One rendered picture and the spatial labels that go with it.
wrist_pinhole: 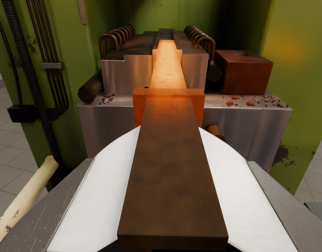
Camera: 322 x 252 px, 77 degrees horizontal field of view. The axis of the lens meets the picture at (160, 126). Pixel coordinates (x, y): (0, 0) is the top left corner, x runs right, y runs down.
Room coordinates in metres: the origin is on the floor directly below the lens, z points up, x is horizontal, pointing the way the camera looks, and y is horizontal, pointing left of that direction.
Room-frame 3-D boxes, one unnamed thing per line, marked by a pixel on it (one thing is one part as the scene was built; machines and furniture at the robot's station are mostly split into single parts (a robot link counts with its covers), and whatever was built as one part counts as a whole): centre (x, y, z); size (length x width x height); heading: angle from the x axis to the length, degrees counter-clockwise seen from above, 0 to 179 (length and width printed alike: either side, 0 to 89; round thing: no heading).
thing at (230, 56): (0.44, -0.17, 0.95); 0.12 x 0.09 x 0.07; 179
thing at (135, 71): (0.59, 0.01, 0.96); 0.42 x 0.20 x 0.09; 179
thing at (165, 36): (0.59, -0.01, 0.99); 0.42 x 0.05 x 0.01; 179
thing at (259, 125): (0.60, -0.05, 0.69); 0.56 x 0.38 x 0.45; 179
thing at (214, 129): (0.30, -0.10, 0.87); 0.04 x 0.03 x 0.03; 179
